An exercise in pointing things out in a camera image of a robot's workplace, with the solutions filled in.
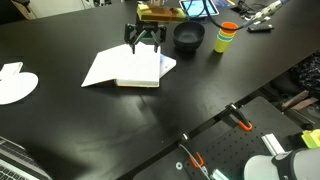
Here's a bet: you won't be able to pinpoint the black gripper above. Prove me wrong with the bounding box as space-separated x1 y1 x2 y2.
124 21 167 54

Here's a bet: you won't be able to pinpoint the orange cover paperback book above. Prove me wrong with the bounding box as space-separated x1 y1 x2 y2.
81 43 160 87

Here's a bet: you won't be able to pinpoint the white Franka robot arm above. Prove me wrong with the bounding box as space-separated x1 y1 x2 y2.
119 29 319 180

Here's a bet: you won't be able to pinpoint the open laptop computer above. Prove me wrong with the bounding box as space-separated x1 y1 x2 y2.
0 137 53 180

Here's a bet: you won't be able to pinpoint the black stacked bowls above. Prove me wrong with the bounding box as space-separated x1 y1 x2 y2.
173 21 205 52

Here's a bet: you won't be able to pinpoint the white tablet device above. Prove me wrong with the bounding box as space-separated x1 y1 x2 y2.
179 0 219 18

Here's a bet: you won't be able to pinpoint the blue plastic cup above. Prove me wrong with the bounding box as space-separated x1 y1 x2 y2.
217 33 234 41

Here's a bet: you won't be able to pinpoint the yellow-green plastic cup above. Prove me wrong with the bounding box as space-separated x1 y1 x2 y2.
214 37 231 53

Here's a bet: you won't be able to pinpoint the orange plastic cup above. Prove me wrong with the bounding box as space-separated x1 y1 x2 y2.
220 22 238 34

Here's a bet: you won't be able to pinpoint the black orange clamp far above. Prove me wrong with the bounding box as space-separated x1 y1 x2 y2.
225 103 252 131

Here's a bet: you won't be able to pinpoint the black orange clamp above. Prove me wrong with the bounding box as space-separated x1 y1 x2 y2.
225 103 252 131
179 134 210 180

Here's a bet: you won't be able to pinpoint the black remote control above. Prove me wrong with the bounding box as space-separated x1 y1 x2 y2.
247 24 274 33

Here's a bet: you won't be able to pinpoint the black orange clamp near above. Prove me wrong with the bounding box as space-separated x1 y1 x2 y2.
179 134 210 180

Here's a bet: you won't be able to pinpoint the black perforated mounting board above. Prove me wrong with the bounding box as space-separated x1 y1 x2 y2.
185 126 286 180

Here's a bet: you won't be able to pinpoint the white paper plate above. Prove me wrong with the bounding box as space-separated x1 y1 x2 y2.
0 62 39 105

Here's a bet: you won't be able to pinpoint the yellow green block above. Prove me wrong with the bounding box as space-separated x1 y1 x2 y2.
301 129 320 148

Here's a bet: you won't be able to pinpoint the orange green wrist camera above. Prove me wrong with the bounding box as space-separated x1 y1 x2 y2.
137 4 187 22

